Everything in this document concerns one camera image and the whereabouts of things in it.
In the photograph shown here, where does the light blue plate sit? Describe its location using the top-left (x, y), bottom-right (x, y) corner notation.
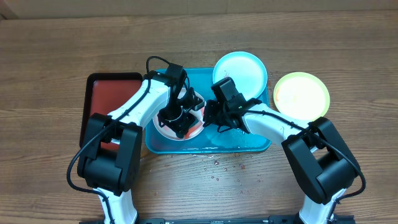
top-left (213, 51), bottom-right (267, 100)

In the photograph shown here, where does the pink and green sponge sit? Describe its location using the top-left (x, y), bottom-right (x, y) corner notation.
top-left (159, 121), bottom-right (203, 139)

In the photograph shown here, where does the teal plastic tray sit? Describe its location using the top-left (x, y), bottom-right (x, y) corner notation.
top-left (145, 68), bottom-right (271, 154)

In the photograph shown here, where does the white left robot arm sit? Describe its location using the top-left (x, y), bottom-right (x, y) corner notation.
top-left (70, 78), bottom-right (205, 223)

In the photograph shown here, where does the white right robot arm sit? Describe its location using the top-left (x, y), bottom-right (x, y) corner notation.
top-left (203, 98), bottom-right (364, 223)

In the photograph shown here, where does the yellow plate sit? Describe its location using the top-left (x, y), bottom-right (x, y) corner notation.
top-left (273, 72), bottom-right (330, 121)

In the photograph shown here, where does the black tray with red liquid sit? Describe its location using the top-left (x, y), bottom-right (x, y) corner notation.
top-left (80, 72), bottom-right (143, 147)

